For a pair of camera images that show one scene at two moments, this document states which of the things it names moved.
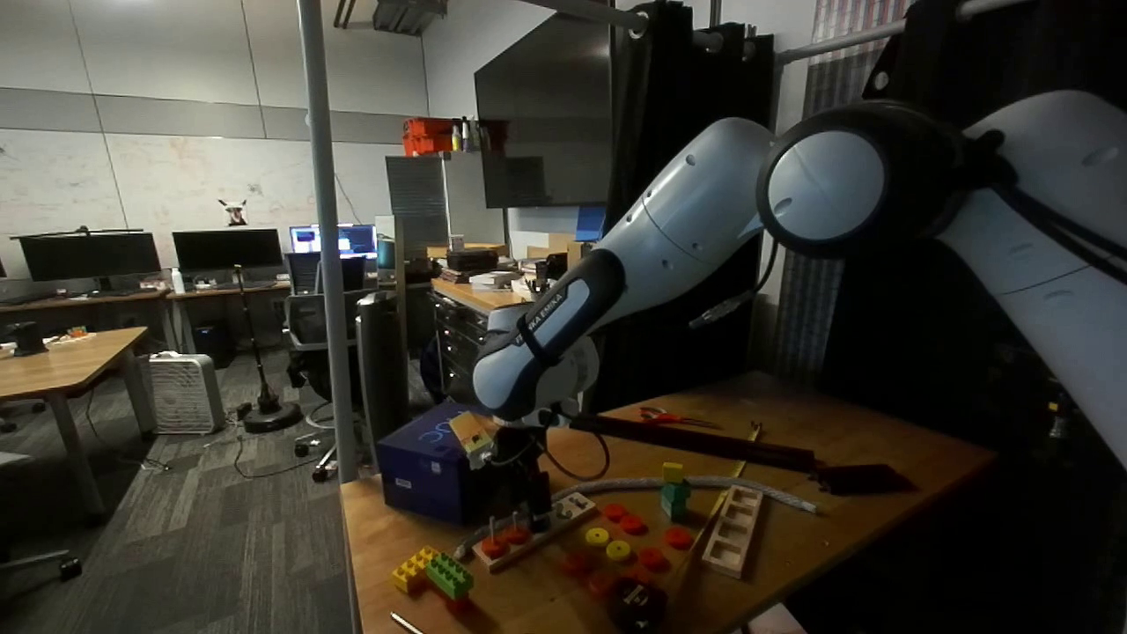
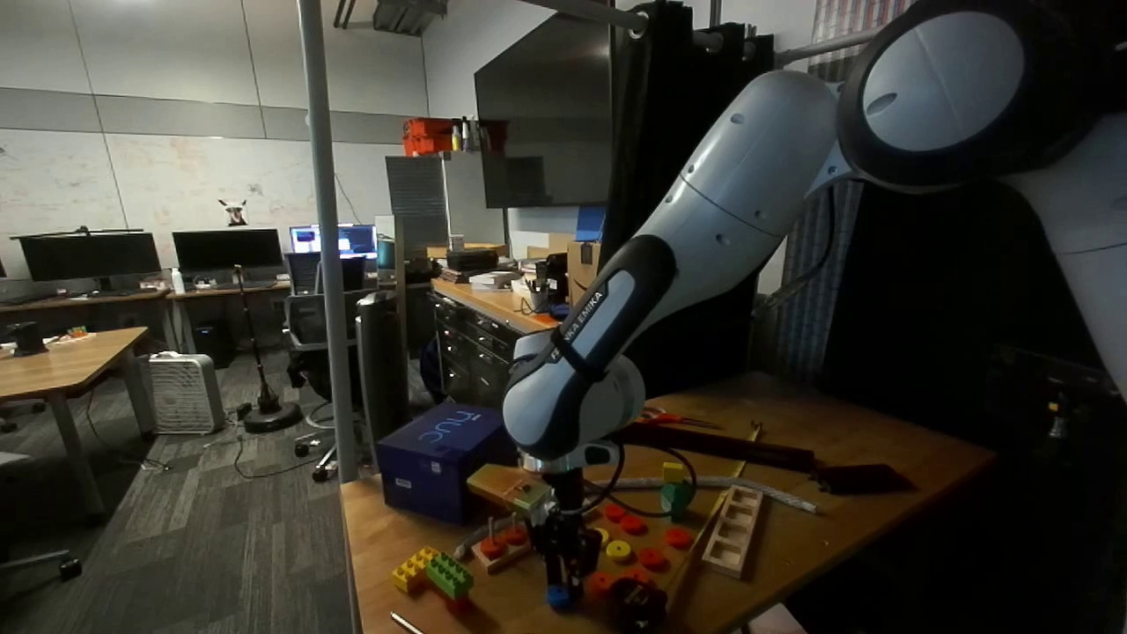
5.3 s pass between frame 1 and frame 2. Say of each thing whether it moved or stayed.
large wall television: stayed
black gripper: moved
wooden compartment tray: stayed
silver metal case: stayed
